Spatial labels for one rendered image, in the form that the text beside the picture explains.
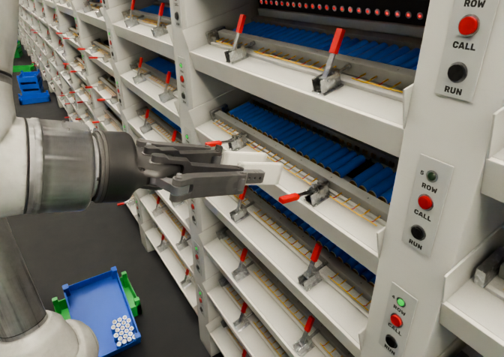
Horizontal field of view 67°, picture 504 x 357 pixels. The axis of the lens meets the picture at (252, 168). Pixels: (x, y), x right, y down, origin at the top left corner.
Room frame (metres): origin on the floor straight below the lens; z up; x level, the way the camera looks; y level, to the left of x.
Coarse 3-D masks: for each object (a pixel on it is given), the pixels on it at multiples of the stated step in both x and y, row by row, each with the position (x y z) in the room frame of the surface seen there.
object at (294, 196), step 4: (312, 188) 0.55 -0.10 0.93; (304, 192) 0.55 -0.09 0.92; (308, 192) 0.55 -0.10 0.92; (312, 192) 0.55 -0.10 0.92; (280, 196) 0.52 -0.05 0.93; (284, 196) 0.52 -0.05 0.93; (288, 196) 0.52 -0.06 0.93; (292, 196) 0.53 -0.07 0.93; (296, 196) 0.53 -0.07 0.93; (300, 196) 0.53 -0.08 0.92; (280, 200) 0.52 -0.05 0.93; (284, 200) 0.51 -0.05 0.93; (288, 200) 0.52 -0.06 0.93; (292, 200) 0.52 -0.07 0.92
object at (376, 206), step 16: (240, 128) 0.82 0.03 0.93; (272, 144) 0.72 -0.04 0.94; (288, 160) 0.67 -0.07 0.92; (304, 160) 0.64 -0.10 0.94; (304, 176) 0.61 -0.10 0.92; (320, 176) 0.59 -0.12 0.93; (336, 176) 0.58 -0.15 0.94; (352, 192) 0.53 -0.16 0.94; (352, 208) 0.51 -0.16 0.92; (368, 208) 0.50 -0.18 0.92; (384, 208) 0.48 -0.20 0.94
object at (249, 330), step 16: (208, 288) 0.92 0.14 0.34; (224, 288) 0.92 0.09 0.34; (224, 304) 0.86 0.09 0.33; (240, 304) 0.85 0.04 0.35; (224, 320) 0.84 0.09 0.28; (240, 320) 0.78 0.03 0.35; (256, 320) 0.79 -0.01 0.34; (240, 336) 0.75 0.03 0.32; (256, 336) 0.74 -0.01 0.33; (272, 336) 0.73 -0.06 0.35; (256, 352) 0.70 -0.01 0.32; (272, 352) 0.69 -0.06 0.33
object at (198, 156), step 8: (216, 144) 0.46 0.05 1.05; (144, 152) 0.39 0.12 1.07; (152, 152) 0.39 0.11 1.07; (160, 152) 0.39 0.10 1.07; (168, 152) 0.40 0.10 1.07; (176, 152) 0.41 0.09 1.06; (184, 152) 0.42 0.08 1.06; (192, 152) 0.43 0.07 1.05; (200, 152) 0.43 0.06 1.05; (208, 152) 0.44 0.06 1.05; (216, 152) 0.45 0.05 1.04; (192, 160) 0.42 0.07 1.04; (200, 160) 0.43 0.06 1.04; (208, 160) 0.44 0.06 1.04
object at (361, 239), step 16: (224, 96) 0.97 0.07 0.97; (240, 96) 0.99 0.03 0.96; (192, 112) 0.92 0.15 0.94; (208, 112) 0.94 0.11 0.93; (224, 112) 0.95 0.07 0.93; (272, 112) 0.91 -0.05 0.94; (208, 128) 0.90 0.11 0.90; (224, 128) 0.88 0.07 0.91; (224, 144) 0.81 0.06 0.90; (272, 160) 0.70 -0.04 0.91; (288, 176) 0.64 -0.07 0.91; (272, 192) 0.64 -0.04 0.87; (288, 192) 0.59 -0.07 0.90; (288, 208) 0.60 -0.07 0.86; (304, 208) 0.55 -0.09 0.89; (320, 208) 0.53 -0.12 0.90; (336, 208) 0.53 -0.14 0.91; (320, 224) 0.52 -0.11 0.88; (336, 224) 0.49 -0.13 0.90; (352, 224) 0.48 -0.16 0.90; (368, 224) 0.48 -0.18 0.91; (336, 240) 0.49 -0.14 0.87; (352, 240) 0.45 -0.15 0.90; (368, 240) 0.45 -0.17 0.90; (352, 256) 0.46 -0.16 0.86; (368, 256) 0.43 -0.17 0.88
